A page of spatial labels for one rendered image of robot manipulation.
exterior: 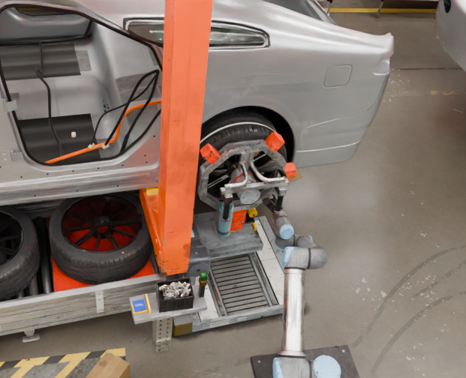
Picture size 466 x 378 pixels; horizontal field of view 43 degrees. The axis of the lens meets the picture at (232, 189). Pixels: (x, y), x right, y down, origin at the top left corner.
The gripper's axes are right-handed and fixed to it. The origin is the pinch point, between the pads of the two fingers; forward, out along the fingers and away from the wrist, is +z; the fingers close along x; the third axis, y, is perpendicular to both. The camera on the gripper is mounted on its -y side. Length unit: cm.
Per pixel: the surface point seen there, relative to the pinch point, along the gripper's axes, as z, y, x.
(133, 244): -14, -55, -74
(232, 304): -43, 19, -63
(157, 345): -63, -22, -100
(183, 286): -58, -45, -55
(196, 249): -19, -20, -53
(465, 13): 116, 108, 190
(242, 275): -21, 30, -52
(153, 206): -2, -57, -51
